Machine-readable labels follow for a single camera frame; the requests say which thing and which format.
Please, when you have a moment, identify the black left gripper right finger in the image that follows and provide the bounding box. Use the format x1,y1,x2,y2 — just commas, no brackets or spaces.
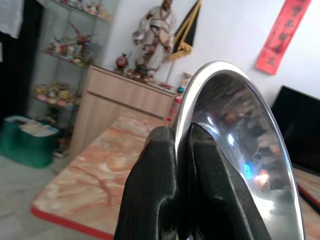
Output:
177,123,273,240

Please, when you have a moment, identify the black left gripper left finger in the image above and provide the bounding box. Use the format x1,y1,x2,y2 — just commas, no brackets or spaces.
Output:
113,125,181,240

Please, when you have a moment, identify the shiny steel plate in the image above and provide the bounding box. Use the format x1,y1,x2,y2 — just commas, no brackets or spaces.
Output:
172,60,306,240

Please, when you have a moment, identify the red bottle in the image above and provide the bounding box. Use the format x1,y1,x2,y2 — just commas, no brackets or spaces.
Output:
166,96,182,123

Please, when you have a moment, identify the light wood cabinet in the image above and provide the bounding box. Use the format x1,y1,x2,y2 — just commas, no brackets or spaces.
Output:
68,64,177,161

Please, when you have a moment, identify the black television screen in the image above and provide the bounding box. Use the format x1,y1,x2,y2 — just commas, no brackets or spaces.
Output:
271,84,320,174

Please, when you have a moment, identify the dark teapot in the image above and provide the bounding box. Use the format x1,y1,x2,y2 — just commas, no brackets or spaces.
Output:
134,64,157,76

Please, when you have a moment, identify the red round vase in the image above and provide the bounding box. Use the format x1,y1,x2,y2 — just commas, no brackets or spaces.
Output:
115,52,129,69

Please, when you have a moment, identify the stack of papers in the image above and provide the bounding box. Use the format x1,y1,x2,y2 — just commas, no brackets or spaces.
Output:
18,119,60,137

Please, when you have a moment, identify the green storage bin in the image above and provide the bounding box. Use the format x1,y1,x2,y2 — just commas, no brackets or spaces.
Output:
0,115,60,169

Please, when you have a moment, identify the robed man statue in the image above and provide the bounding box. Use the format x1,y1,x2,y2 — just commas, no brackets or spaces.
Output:
131,0,179,74

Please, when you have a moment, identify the glass display shelf with figurines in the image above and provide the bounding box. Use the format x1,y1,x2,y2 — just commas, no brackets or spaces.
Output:
27,0,113,131

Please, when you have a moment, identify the black and yellow flag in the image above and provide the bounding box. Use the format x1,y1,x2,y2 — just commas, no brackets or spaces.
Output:
169,0,203,61

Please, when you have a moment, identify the red paper scroll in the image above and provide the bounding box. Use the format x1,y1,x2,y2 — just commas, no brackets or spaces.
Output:
256,0,313,75

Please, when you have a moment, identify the white hanging cloth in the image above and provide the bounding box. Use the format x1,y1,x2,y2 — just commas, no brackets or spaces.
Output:
0,0,26,40

